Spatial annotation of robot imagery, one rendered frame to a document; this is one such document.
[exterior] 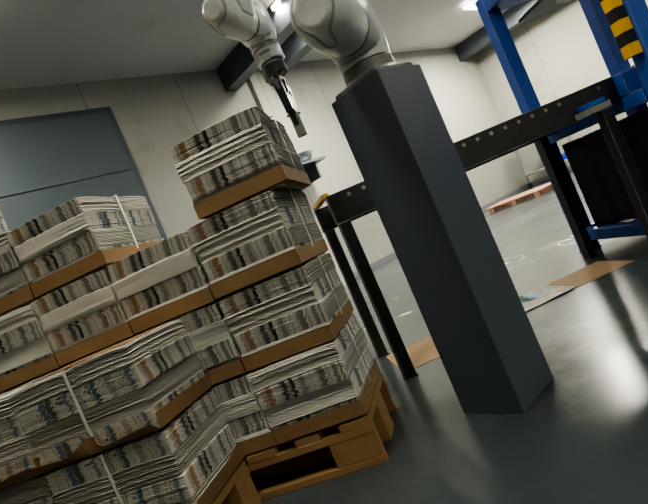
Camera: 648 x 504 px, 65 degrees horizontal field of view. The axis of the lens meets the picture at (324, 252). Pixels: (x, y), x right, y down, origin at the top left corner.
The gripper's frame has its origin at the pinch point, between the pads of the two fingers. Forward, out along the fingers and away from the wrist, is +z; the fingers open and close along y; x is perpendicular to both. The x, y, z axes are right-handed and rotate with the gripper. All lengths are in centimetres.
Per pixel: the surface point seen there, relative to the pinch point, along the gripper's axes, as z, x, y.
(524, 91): 3, 97, -153
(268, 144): 5.2, -6.7, 17.8
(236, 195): 14.2, -21.0, 18.6
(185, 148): -4.1, -29.4, 18.6
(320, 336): 60, -15, 19
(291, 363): 64, -26, 19
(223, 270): 32, -34, 18
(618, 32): 6, 119, -73
